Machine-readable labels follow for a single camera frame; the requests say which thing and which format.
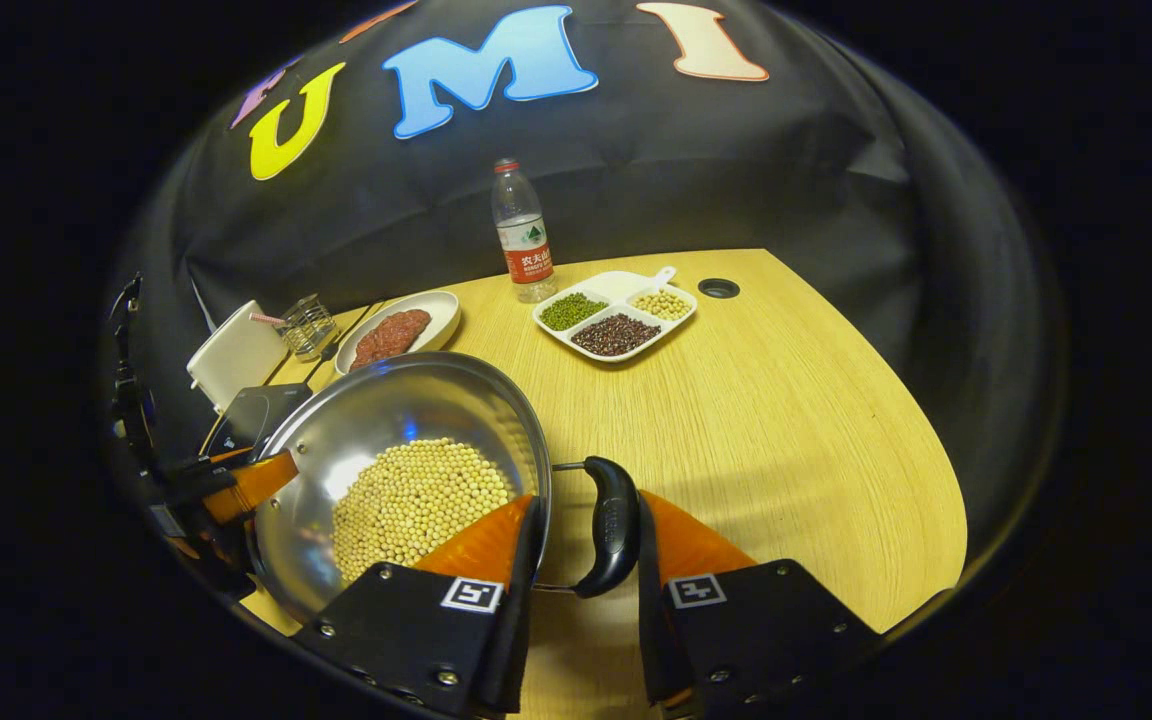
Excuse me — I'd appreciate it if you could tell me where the clear water bottle red label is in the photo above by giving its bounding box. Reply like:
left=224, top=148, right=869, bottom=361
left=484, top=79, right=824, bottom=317
left=491, top=157, right=559, bottom=304

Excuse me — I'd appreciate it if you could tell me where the pile of soybeans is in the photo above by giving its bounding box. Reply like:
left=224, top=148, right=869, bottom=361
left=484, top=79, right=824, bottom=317
left=332, top=438, right=517, bottom=586

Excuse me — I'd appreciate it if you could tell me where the steel pot with black handle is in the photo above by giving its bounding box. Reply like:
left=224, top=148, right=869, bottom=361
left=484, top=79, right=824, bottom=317
left=251, top=350, right=642, bottom=623

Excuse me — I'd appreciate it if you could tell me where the white toaster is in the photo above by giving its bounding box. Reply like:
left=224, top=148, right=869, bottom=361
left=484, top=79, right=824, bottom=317
left=186, top=300, right=289, bottom=413

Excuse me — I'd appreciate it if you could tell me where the small pile of yellow beans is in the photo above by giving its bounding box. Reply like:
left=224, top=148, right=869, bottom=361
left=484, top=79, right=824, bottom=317
left=632, top=290, right=693, bottom=322

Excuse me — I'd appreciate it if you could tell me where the black induction cooktop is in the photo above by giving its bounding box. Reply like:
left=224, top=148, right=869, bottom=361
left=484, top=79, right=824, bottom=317
left=204, top=383, right=315, bottom=456

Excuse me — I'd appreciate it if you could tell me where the red meat patty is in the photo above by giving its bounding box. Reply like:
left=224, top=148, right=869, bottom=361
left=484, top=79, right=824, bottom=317
left=350, top=325, right=407, bottom=371
left=386, top=309, right=433, bottom=346

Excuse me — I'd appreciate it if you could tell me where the white round plate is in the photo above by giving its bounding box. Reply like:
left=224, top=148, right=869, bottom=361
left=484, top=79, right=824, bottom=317
left=334, top=290, right=462, bottom=377

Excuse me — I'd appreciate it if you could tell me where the black backdrop cloth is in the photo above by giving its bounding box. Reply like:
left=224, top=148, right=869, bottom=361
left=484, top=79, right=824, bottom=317
left=101, top=0, right=1067, bottom=561

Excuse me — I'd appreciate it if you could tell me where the wire mesh basket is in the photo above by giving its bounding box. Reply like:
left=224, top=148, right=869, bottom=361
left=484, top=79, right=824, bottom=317
left=274, top=293, right=339, bottom=363

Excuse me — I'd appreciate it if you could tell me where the pile of dark red beans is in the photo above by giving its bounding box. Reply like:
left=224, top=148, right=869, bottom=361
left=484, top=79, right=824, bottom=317
left=570, top=313, right=663, bottom=358

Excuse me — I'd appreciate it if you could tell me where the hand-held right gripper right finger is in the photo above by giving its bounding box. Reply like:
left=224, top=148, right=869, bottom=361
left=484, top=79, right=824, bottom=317
left=636, top=490, right=882, bottom=716

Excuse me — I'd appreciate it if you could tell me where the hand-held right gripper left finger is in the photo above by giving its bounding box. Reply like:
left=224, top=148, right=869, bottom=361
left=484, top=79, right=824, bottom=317
left=294, top=494, right=545, bottom=719

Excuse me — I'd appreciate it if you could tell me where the pile of green beans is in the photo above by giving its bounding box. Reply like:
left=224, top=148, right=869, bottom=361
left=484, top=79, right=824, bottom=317
left=539, top=292, right=609, bottom=332

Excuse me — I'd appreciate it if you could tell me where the white divided dish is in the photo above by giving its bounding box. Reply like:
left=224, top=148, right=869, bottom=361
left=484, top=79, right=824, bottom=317
left=533, top=266, right=699, bottom=365

